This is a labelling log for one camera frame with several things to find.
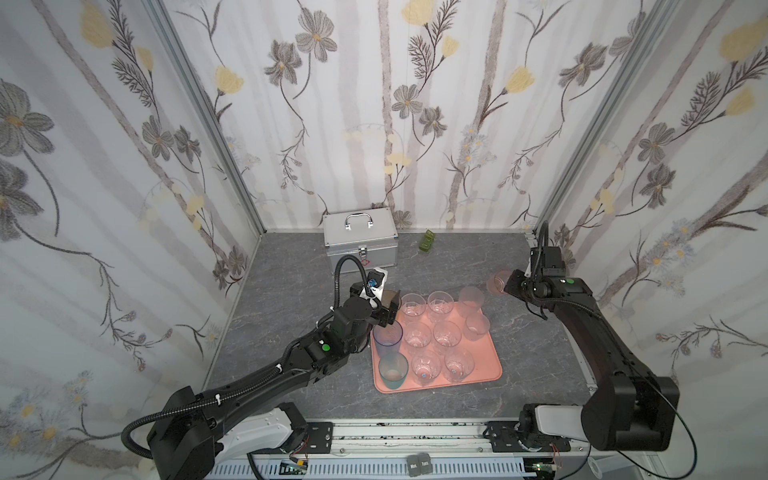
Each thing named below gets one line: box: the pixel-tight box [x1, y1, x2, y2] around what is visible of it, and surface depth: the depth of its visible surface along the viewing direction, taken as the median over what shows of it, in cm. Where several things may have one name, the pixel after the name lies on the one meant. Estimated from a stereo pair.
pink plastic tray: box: [397, 300, 503, 390], surface depth 88 cm
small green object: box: [419, 229, 435, 252], surface depth 117 cm
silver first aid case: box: [323, 207, 399, 273], surface depth 103 cm
